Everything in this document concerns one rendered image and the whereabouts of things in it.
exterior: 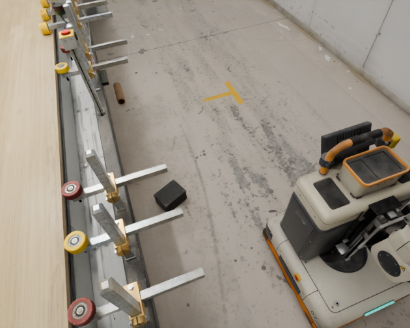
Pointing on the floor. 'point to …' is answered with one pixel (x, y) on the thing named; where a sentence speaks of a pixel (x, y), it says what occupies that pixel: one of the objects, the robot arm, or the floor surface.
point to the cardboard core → (119, 93)
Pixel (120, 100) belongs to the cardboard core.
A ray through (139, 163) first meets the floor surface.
